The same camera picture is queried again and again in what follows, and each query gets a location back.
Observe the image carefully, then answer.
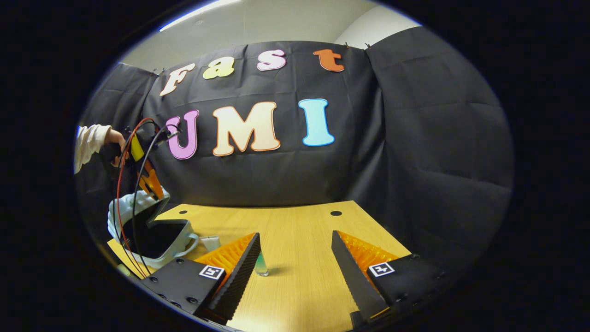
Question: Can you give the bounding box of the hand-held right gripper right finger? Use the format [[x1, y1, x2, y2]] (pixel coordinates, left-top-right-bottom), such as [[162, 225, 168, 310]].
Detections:
[[331, 231, 461, 331]]

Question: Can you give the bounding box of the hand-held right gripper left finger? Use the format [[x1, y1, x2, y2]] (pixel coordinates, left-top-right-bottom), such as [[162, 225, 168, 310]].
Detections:
[[138, 233, 262, 326]]

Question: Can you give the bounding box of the white suitcase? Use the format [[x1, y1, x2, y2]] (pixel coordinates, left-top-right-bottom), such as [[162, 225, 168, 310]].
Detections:
[[107, 188, 200, 270]]

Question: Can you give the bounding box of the black backdrop cloth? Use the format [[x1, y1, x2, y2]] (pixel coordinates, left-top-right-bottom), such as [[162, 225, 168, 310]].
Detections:
[[76, 27, 514, 277]]

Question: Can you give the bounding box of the black cable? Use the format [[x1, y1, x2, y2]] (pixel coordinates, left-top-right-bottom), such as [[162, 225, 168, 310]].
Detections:
[[131, 124, 181, 277]]

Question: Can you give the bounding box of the red cable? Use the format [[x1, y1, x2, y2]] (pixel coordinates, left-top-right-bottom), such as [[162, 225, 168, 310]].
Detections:
[[115, 118, 157, 278]]

